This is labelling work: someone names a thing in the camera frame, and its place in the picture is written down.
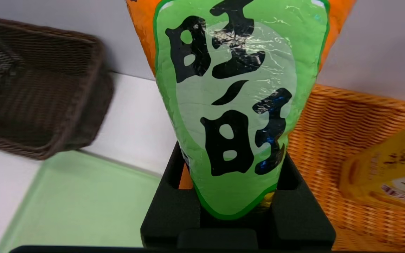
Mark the yellow potato chip box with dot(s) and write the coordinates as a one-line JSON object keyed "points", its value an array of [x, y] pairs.
{"points": [[381, 168]]}

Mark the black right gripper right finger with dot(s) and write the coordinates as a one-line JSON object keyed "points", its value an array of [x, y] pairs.
{"points": [[301, 218]]}

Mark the dark brown wicker basket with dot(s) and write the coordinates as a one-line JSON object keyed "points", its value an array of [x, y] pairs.
{"points": [[40, 88]]}

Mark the orange wicker basket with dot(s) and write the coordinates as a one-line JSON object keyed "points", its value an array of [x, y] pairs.
{"points": [[329, 140]]}

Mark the orange snack bag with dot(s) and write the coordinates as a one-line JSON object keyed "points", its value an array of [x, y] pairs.
{"points": [[237, 105]]}

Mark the light green plastic tray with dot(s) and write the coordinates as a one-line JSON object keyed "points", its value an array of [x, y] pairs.
{"points": [[83, 203]]}

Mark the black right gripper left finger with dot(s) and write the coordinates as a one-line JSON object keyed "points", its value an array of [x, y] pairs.
{"points": [[167, 214]]}

